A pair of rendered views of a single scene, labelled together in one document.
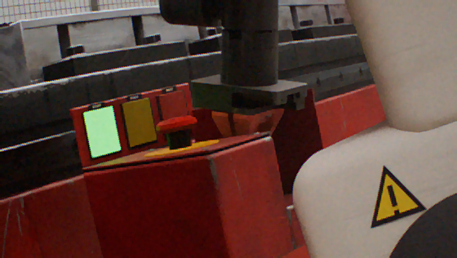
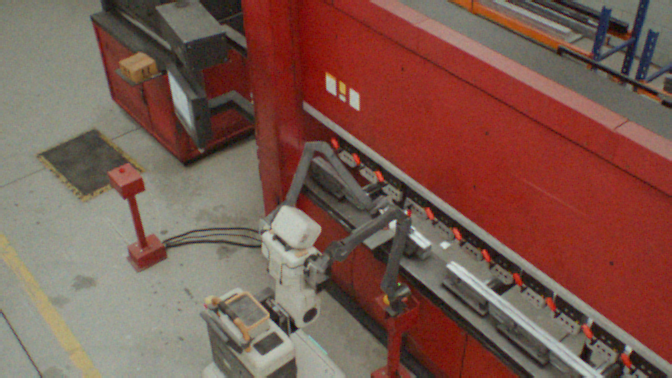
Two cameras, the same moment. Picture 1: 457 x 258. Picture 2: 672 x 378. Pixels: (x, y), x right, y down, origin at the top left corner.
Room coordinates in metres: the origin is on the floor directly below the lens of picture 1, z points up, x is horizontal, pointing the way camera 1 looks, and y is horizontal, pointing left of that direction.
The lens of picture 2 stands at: (1.83, -2.51, 3.88)
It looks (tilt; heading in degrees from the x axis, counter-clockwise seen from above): 40 degrees down; 115
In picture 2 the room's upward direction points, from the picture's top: 1 degrees counter-clockwise
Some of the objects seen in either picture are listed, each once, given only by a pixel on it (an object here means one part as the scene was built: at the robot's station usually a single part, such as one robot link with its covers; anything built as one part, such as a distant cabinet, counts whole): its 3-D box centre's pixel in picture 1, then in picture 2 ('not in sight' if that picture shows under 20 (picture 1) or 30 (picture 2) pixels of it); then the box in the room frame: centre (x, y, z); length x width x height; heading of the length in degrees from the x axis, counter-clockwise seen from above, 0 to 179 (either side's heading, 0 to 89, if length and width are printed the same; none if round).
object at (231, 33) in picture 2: not in sight; (226, 46); (-0.46, 0.82, 1.66); 0.40 x 0.24 x 0.07; 153
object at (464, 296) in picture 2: (118, 60); (465, 297); (1.33, 0.13, 0.89); 0.30 x 0.05 x 0.03; 153
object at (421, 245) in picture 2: not in sight; (404, 233); (0.87, 0.44, 0.92); 0.39 x 0.06 x 0.10; 153
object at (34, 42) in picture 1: (271, 24); (573, 367); (1.94, -0.12, 0.92); 1.67 x 0.06 x 0.10; 153
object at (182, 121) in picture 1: (178, 136); not in sight; (0.94, 0.05, 0.79); 0.04 x 0.04 x 0.04
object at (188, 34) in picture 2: not in sight; (199, 81); (-0.53, 0.59, 1.53); 0.51 x 0.25 x 0.85; 143
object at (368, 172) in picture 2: not in sight; (373, 165); (0.62, 0.56, 1.26); 0.15 x 0.09 x 0.17; 153
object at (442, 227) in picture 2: not in sight; (447, 220); (1.15, 0.29, 1.26); 0.15 x 0.09 x 0.17; 153
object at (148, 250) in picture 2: not in sight; (136, 216); (-1.09, 0.35, 0.41); 0.25 x 0.20 x 0.83; 63
